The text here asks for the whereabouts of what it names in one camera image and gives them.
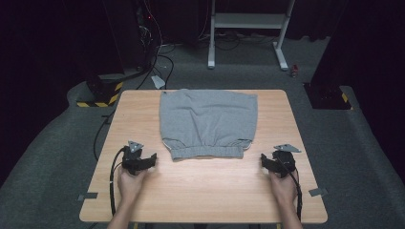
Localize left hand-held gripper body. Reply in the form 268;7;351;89
121;140;144;176

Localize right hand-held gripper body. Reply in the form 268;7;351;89
270;143;302;179

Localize grey shorts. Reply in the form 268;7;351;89
159;88;259;162

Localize person's left hand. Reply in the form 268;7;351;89
117;165;149;200

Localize person's right hand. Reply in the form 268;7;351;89
267;169;300;205

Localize grey tape strip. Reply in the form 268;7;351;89
77;192;99;201
308;187;329;198

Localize black base with yellow stripes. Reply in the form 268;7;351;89
75;73;125;109
303;82;354;111

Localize grey paper scrap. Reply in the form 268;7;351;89
150;74;166;90

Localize white metal stand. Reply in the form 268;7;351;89
207;0;296;72

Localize left hand-held gripper black cable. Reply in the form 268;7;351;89
109;146;127;218

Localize hand-held gripper black cable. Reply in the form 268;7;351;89
109;146;127;218
276;157;303;222

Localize right hand-held gripper black cable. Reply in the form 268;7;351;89
276;157;303;222

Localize thin black floor cable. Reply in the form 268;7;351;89
93;111;117;162

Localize looped black floor cable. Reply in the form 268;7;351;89
136;53;176;91

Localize tangle of black cables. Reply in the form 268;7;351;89
198;30;275;52

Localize dark equipment rack with wires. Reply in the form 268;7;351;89
135;0;164;73

